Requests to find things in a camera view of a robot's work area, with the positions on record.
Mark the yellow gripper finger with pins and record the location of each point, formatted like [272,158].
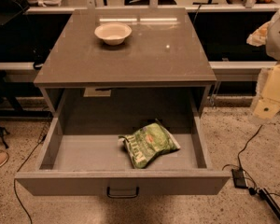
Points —
[266,104]
[258,37]

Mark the green jalapeno chip bag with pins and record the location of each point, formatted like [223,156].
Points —
[148,143]

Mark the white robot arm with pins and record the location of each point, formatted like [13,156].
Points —
[273,38]

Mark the grey cabinet with counter top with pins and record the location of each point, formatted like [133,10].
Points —
[162,51]

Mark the white label under counter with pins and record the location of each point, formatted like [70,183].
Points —
[94,92]

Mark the open grey top drawer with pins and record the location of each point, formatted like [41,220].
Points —
[82,154]

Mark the black power adapter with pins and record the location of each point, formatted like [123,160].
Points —
[238,177]

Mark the black power strip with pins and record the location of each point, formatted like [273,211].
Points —
[266,196]

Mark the white paper bowl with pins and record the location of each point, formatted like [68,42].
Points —
[113,33]

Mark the black drawer handle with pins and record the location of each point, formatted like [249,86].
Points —
[122,193]

